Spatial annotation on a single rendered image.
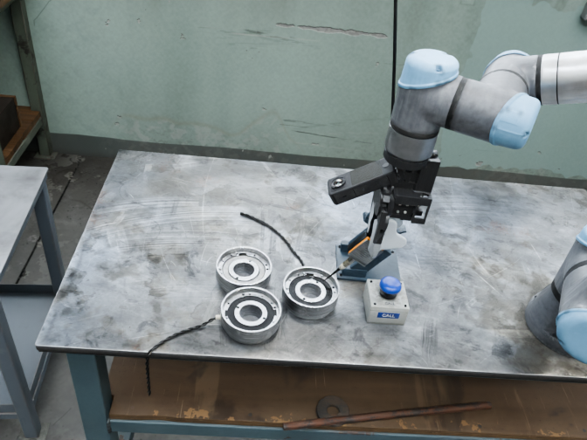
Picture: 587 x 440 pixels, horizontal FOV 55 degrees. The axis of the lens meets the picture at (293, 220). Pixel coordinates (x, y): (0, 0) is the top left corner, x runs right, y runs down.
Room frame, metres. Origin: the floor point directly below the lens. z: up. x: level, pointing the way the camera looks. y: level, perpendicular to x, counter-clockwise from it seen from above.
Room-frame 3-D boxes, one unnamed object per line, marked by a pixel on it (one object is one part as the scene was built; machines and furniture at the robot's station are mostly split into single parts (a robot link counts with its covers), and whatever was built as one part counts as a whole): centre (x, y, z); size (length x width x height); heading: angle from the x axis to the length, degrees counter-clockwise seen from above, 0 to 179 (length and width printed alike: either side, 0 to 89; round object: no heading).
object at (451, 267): (0.90, -0.18, 0.79); 1.20 x 0.60 x 0.02; 96
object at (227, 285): (0.76, 0.08, 0.82); 0.10 x 0.10 x 0.04
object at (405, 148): (0.76, -0.16, 1.15); 0.08 x 0.08 x 0.05
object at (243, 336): (0.65, 0.05, 0.82); 0.10 x 0.10 x 0.04
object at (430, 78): (0.76, -0.16, 1.23); 0.09 x 0.08 x 0.11; 69
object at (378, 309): (0.73, -0.20, 0.82); 0.08 x 0.07 x 0.05; 96
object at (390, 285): (0.73, -0.19, 0.85); 0.04 x 0.04 x 0.05
